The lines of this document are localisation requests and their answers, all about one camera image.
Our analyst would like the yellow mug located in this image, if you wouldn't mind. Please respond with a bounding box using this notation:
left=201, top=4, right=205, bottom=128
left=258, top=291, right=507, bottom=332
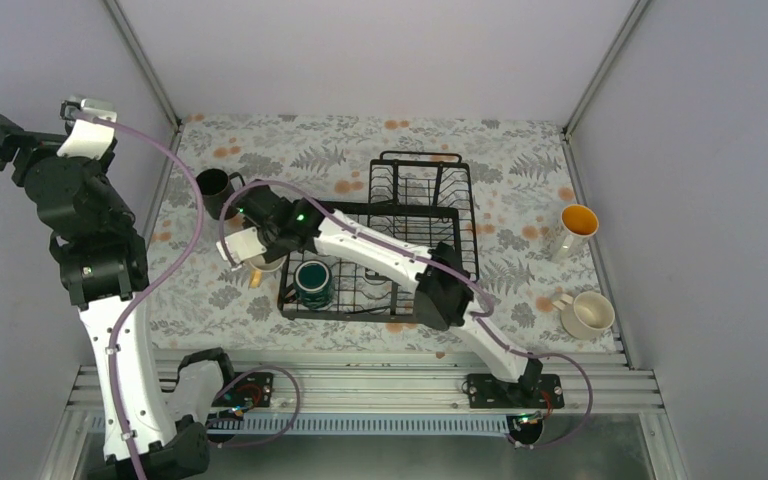
left=244, top=255, right=286, bottom=288

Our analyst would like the floral patterned tablecloth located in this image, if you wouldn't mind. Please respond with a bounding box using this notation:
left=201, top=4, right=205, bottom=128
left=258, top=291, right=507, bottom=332
left=143, top=115, right=616, bottom=355

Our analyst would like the black mug white rim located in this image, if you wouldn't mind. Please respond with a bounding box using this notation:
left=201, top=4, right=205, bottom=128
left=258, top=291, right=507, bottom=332
left=196, top=168, right=245, bottom=221

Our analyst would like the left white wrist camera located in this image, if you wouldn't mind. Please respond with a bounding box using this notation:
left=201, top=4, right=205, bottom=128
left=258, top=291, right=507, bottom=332
left=57, top=95, right=118, bottom=160

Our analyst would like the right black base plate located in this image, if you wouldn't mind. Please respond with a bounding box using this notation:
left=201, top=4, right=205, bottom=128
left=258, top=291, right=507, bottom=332
left=462, top=374, right=565, bottom=409

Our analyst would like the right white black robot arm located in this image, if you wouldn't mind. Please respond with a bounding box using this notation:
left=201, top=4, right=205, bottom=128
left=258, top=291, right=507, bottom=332
left=222, top=180, right=542, bottom=407

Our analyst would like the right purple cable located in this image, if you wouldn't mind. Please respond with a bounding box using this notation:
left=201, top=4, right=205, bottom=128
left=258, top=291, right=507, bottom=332
left=218, top=178, right=595, bottom=452

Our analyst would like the right aluminium frame post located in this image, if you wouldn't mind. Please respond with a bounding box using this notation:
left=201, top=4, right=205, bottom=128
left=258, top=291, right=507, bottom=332
left=563, top=0, right=652, bottom=142

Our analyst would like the dark green mug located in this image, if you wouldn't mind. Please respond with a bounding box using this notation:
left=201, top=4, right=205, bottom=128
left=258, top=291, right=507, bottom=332
left=281, top=260, right=334, bottom=311

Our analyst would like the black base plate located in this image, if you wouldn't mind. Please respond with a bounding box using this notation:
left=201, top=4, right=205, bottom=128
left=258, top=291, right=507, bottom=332
left=213, top=372, right=274, bottom=409
left=462, top=374, right=565, bottom=409

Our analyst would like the black wire dish rack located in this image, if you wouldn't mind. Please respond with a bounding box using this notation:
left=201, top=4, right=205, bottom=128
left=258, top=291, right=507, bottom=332
left=277, top=150, right=480, bottom=323

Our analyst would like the left aluminium frame post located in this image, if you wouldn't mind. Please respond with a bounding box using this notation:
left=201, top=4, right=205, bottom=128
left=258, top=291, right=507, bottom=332
left=101, top=0, right=181, bottom=129

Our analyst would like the beige cream mug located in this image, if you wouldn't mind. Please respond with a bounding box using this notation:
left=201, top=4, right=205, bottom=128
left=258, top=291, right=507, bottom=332
left=551, top=291, right=616, bottom=341

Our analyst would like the aluminium frame post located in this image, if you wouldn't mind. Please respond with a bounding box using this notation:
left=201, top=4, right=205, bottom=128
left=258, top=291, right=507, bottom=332
left=101, top=0, right=181, bottom=129
left=563, top=0, right=652, bottom=142

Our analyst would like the aluminium mounting rail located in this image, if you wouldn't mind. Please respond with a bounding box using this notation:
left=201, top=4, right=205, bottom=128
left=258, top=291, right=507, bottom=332
left=65, top=362, right=665, bottom=415

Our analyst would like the grey slotted cable duct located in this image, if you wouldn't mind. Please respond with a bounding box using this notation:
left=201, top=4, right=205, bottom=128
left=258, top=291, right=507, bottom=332
left=208, top=413, right=509, bottom=437

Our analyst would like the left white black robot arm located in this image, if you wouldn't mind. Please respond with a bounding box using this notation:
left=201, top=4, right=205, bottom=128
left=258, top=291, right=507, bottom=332
left=0, top=99, right=239, bottom=479

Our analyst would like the white mug orange interior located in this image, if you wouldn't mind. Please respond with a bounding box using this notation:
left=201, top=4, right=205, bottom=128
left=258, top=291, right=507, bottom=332
left=549, top=204, right=600, bottom=262

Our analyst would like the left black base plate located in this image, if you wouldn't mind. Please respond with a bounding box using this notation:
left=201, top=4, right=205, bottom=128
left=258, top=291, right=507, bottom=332
left=213, top=372, right=274, bottom=409

